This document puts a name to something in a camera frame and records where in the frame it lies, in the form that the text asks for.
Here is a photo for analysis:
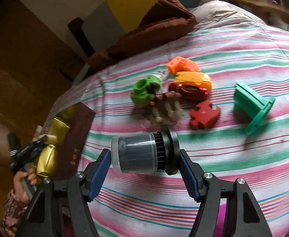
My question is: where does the grey jar black lid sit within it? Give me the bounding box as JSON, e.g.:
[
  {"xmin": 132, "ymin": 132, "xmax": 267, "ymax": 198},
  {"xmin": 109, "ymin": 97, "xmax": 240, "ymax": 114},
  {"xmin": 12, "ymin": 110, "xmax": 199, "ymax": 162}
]
[{"xmin": 111, "ymin": 125, "xmax": 180, "ymax": 176}]

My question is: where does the red puzzle piece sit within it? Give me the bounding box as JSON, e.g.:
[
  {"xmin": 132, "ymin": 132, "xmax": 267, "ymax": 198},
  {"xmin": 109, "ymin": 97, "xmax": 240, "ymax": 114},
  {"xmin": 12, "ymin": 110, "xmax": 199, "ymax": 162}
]
[{"xmin": 189, "ymin": 100, "xmax": 221, "ymax": 130}]

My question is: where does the brown cupcake toy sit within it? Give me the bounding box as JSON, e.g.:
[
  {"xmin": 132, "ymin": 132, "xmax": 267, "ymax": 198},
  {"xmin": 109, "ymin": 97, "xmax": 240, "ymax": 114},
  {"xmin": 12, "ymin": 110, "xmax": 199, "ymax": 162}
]
[{"xmin": 142, "ymin": 91, "xmax": 184, "ymax": 126}]

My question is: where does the green flanged tube part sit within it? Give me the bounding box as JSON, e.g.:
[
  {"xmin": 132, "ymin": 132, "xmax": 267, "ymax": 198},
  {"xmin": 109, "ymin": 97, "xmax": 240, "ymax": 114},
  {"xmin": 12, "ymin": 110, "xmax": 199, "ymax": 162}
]
[{"xmin": 233, "ymin": 82, "xmax": 275, "ymax": 135}]

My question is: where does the red metal capsule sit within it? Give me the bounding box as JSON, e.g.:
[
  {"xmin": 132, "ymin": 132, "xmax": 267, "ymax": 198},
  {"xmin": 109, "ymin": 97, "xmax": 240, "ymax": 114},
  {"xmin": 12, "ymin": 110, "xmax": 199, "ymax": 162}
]
[{"xmin": 168, "ymin": 82, "xmax": 209, "ymax": 102}]

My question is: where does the green white plug-in device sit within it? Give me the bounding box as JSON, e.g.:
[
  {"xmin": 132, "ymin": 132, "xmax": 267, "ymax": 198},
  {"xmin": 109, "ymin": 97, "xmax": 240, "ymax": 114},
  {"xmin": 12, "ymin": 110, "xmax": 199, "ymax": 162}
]
[{"xmin": 130, "ymin": 72, "xmax": 165, "ymax": 108}]

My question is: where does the orange yellow plastic shell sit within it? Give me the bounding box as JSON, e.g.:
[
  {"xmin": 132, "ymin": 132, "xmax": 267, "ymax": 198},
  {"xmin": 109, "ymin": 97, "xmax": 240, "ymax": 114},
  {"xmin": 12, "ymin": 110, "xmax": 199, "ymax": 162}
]
[{"xmin": 174, "ymin": 72, "xmax": 212, "ymax": 91}]

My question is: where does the orange perforated block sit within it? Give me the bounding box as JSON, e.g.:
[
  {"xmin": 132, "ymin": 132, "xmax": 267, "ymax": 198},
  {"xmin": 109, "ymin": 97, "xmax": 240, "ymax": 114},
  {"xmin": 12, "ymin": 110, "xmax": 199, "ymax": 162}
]
[{"xmin": 165, "ymin": 56, "xmax": 199, "ymax": 74}]

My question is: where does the person's left hand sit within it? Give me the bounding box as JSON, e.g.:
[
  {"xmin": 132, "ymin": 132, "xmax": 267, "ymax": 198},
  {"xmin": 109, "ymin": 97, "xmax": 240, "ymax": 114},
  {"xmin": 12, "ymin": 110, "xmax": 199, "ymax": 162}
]
[{"xmin": 13, "ymin": 167, "xmax": 39, "ymax": 207}]

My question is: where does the gold metal tin box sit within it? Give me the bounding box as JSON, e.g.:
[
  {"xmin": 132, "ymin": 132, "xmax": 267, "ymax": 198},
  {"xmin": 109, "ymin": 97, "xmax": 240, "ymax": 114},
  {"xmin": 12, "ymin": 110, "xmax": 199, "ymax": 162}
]
[{"xmin": 36, "ymin": 102, "xmax": 95, "ymax": 181}]

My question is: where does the wooden wardrobe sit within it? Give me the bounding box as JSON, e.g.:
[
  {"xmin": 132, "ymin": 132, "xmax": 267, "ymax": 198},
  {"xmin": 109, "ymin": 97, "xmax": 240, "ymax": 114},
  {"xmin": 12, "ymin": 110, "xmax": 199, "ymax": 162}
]
[{"xmin": 0, "ymin": 0, "xmax": 83, "ymax": 221}]

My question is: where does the striped bed sheet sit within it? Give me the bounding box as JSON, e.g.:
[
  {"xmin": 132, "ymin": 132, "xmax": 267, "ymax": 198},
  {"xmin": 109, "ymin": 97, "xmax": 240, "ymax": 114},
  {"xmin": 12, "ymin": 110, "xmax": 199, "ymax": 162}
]
[{"xmin": 49, "ymin": 19, "xmax": 289, "ymax": 236}]

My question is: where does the black rolled mat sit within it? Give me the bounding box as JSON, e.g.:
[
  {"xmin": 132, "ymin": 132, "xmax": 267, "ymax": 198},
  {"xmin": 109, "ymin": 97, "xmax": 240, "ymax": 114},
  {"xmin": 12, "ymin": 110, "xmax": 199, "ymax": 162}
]
[{"xmin": 67, "ymin": 17, "xmax": 95, "ymax": 58}]

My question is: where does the grey yellow blue headboard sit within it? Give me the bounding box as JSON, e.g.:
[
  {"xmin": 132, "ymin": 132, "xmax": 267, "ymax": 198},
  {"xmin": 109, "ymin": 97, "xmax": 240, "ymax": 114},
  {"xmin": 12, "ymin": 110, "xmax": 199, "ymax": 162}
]
[{"xmin": 82, "ymin": 0, "xmax": 201, "ymax": 51}]

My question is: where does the brown quilted blanket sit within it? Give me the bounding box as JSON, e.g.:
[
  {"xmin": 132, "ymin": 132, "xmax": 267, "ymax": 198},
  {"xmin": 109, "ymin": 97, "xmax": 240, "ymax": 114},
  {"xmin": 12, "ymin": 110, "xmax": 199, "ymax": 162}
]
[{"xmin": 87, "ymin": 0, "xmax": 197, "ymax": 72}]

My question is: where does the grey pillow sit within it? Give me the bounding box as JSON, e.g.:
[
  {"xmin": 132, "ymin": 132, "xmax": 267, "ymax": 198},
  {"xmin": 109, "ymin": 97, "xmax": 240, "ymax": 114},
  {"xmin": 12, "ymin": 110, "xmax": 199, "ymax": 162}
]
[{"xmin": 190, "ymin": 0, "xmax": 266, "ymax": 27}]

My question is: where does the wooden bedside shelf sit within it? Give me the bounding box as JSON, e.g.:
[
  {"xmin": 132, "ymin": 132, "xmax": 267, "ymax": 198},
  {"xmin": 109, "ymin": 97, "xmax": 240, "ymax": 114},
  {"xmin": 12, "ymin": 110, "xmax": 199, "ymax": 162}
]
[{"xmin": 228, "ymin": 0, "xmax": 289, "ymax": 18}]

